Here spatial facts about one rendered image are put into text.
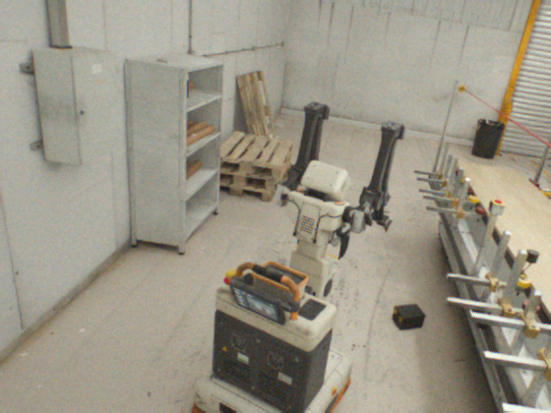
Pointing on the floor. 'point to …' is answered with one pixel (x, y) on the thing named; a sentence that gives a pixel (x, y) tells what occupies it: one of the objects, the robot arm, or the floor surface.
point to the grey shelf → (153, 97)
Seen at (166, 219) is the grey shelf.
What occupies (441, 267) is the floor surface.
